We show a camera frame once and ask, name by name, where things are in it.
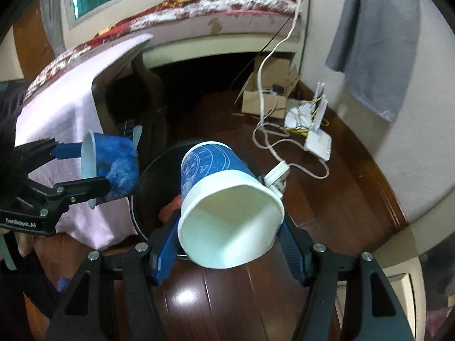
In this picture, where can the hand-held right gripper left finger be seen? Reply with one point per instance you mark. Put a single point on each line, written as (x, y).
(167, 252)

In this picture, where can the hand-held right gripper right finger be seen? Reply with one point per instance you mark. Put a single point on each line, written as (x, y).
(293, 255)

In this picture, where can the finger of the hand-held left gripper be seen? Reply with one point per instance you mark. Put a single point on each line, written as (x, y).
(89, 186)
(67, 152)

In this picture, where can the blue paper cup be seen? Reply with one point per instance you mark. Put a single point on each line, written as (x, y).
(113, 152)
(220, 213)

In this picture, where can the black trash bin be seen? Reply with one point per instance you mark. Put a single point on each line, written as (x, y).
(156, 181)

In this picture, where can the person's left hand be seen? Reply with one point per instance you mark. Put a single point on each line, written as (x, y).
(25, 245)

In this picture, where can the pink floral tablecloth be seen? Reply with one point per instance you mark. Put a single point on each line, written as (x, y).
(60, 113)

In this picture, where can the white power adapter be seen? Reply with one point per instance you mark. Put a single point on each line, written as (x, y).
(275, 174)

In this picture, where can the brown wooden door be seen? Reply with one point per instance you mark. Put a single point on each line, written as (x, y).
(28, 49)

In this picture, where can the cream cabinet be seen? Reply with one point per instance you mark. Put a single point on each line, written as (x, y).
(401, 284)

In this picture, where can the white router with antennas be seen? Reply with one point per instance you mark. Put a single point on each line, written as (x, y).
(318, 144)

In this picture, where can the grey curtain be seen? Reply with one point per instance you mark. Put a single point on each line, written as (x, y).
(53, 25)
(373, 42)

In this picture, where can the white modem box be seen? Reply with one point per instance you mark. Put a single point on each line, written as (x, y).
(295, 117)

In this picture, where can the cardboard box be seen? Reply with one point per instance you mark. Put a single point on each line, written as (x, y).
(259, 104)

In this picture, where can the cream bed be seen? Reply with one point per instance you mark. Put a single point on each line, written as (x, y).
(213, 48)

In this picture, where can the floral bed sheet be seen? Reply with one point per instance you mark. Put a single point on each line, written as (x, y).
(248, 3)

